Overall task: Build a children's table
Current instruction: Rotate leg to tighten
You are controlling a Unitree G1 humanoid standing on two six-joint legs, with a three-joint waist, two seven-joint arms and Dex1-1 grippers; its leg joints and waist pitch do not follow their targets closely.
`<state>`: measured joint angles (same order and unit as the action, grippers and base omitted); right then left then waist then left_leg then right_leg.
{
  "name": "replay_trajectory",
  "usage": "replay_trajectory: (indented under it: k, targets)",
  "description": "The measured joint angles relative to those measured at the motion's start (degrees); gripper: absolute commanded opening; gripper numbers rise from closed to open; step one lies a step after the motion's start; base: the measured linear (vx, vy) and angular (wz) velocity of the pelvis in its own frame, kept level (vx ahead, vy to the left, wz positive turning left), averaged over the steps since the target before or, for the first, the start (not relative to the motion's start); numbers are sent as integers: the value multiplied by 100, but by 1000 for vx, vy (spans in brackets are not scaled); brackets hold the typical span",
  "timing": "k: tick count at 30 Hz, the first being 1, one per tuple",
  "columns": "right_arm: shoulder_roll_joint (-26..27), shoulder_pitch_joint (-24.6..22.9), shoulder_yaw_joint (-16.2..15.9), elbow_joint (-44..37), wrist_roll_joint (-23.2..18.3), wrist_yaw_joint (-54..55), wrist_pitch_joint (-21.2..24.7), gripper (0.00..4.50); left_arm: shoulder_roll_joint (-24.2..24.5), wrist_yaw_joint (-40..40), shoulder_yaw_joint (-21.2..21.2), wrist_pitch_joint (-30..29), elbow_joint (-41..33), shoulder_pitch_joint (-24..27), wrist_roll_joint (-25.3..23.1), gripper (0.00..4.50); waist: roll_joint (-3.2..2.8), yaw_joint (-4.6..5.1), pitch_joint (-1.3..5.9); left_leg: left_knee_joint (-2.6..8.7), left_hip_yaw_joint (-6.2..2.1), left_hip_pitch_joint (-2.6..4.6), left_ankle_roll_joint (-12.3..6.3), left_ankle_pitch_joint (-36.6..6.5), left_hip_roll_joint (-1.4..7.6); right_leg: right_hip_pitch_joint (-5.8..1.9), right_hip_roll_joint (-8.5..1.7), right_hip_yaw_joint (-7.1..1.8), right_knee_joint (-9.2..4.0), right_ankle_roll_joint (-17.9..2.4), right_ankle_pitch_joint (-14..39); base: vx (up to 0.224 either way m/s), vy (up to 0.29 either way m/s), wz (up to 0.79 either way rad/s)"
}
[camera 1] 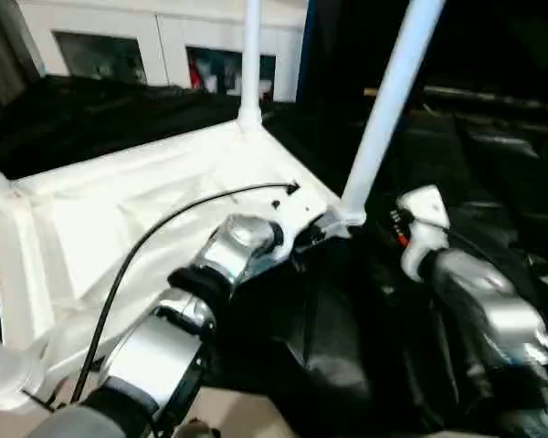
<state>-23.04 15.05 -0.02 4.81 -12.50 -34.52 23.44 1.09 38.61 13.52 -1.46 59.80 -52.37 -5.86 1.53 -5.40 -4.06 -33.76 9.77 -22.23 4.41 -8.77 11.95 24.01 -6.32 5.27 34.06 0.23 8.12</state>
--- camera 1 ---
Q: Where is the white plastic table top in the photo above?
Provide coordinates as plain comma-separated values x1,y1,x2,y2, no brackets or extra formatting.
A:
0,117,368,413

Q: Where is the black mat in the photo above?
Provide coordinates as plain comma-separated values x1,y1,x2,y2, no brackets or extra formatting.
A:
0,73,548,438

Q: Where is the black furniture with gold label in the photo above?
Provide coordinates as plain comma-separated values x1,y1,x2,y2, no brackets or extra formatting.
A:
303,0,548,106

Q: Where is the white cabinet with glass doors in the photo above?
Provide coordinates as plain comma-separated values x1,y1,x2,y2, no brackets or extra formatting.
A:
14,0,310,101

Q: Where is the grey curtain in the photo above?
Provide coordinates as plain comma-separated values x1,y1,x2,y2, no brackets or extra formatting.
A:
0,0,47,110

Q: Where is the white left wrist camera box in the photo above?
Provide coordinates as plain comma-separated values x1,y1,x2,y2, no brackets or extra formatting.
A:
267,186,333,256

